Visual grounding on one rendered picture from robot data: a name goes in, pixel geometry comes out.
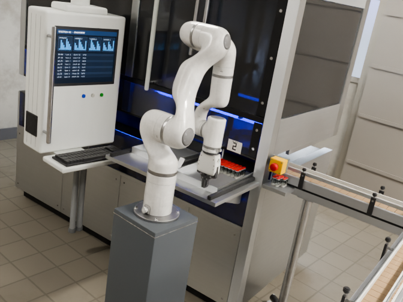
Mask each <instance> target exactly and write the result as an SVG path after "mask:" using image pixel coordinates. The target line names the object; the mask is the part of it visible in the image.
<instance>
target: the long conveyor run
mask: <svg viewBox="0 0 403 302"><path fill-rule="evenodd" d="M385 241H386V243H385V245H384V248H383V251H382V254H381V258H380V261H379V263H378V264H377V265H376V266H375V267H374V269H373V270H372V271H371V272H370V274H369V275H368V277H367V278H366V279H365V280H364V282H363V283H362V284H361V285H360V286H359V288H358V289H357V291H356V292H355V293H354V294H353V296H352V297H351V298H350V299H347V295H348V294H349V293H350V290H351V289H350V288H349V287H347V286H345V287H343V292H344V294H343V296H342V298H341V302H403V232H402V233H401V234H400V236H399V237H398V238H397V239H396V241H395V242H394V244H392V246H391V247H388V245H389V242H391V238H390V237H386V238H385ZM387 249H388V251H387ZM386 251H387V252H386Z"/></svg>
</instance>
